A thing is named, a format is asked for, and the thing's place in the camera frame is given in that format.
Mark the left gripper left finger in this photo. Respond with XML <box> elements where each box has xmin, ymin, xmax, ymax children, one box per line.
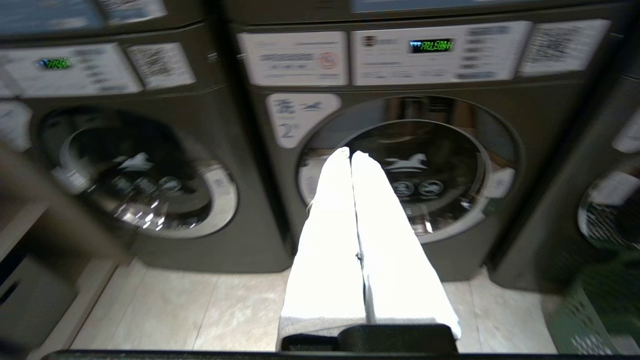
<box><xmin>276</xmin><ymin>146</ymin><xmax>368</xmax><ymax>352</ymax></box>

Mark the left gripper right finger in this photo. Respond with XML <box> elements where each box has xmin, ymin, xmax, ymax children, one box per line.
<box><xmin>350</xmin><ymin>150</ymin><xmax>462</xmax><ymax>340</ymax></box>

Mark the round glass dryer door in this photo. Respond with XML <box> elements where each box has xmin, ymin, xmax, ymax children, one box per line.
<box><xmin>576</xmin><ymin>167</ymin><xmax>640</xmax><ymax>251</ymax></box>
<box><xmin>297</xmin><ymin>95</ymin><xmax>522</xmax><ymax>245</ymax></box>
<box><xmin>38</xmin><ymin>107</ymin><xmax>239</xmax><ymax>239</ymax></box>

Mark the grey front-load dryer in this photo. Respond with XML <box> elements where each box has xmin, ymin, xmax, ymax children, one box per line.
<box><xmin>0</xmin><ymin>22</ymin><xmax>293</xmax><ymax>274</ymax></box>
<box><xmin>222</xmin><ymin>9</ymin><xmax>632</xmax><ymax>282</ymax></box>
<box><xmin>487</xmin><ymin>75</ymin><xmax>640</xmax><ymax>296</ymax></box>

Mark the green laundry basket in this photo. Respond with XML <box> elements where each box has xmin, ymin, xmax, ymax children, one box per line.
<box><xmin>542</xmin><ymin>250</ymin><xmax>640</xmax><ymax>356</ymax></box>

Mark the grey upper stacked dryer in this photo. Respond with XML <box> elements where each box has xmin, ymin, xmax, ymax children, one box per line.
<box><xmin>0</xmin><ymin>0</ymin><xmax>213</xmax><ymax>42</ymax></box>
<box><xmin>220</xmin><ymin>0</ymin><xmax>640</xmax><ymax>25</ymax></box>

